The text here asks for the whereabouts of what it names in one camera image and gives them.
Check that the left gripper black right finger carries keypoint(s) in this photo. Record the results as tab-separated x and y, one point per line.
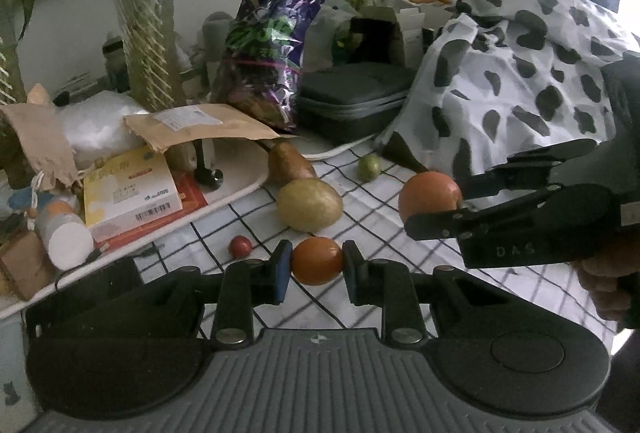
390	286

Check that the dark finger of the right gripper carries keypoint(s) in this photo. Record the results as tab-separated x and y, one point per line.
465	221

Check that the brown paper envelope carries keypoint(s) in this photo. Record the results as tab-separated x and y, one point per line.
175	126

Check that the checked white tablecloth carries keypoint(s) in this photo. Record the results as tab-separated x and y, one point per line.
370	218

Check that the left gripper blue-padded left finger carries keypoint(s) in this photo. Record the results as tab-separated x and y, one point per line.
245	285

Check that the black zip case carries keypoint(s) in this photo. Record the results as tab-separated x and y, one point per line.
345	103

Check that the small red fruit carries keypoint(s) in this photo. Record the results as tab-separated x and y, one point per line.
240	247

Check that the torn brown paper bag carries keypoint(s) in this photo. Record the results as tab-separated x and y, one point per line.
33	142

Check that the white tray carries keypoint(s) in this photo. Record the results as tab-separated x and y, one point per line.
245	167

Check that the yellow white medicine box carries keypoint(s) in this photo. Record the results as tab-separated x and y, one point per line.
129	191

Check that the brown pear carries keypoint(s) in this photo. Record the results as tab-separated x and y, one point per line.
286	164

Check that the white cap orange bottle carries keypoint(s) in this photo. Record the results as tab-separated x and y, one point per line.
64	235

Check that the person's right hand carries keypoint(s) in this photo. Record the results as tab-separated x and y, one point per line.
599	277

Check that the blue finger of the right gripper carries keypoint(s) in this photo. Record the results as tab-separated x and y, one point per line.
526	170

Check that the small black bottle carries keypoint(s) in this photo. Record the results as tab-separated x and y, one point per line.
211	178

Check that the small orange tangerine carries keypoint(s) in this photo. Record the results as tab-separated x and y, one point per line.
316	261

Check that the purple snack bag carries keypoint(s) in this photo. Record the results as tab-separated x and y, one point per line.
263	58

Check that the small green lime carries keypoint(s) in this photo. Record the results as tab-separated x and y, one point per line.
369	168

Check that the cow print cloth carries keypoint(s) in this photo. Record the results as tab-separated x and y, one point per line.
506	76

